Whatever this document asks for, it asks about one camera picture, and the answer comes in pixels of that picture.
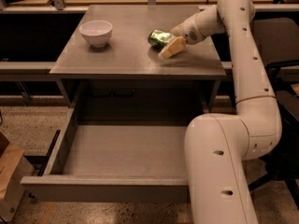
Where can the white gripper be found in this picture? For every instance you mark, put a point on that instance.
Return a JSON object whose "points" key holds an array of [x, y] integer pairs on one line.
{"points": [[188, 31]]}

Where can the crushed green can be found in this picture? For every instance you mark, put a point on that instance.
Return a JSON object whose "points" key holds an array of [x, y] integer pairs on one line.
{"points": [[158, 39]]}

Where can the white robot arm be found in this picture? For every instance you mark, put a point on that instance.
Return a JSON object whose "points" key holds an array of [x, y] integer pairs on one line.
{"points": [[216, 145]]}

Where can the grey drawer cabinet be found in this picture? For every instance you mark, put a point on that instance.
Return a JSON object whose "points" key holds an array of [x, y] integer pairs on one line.
{"points": [[124, 59]]}

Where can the open grey top drawer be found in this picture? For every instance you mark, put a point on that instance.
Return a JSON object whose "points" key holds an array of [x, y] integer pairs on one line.
{"points": [[122, 143]]}

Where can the white ceramic bowl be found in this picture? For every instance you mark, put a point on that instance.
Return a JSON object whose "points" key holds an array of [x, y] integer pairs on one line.
{"points": [[96, 33]]}

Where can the cardboard box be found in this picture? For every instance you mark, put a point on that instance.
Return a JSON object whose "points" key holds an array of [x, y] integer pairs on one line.
{"points": [[13, 167]]}

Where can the black drawer slide rail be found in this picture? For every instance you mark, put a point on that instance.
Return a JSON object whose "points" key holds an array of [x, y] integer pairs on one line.
{"points": [[47, 157]]}

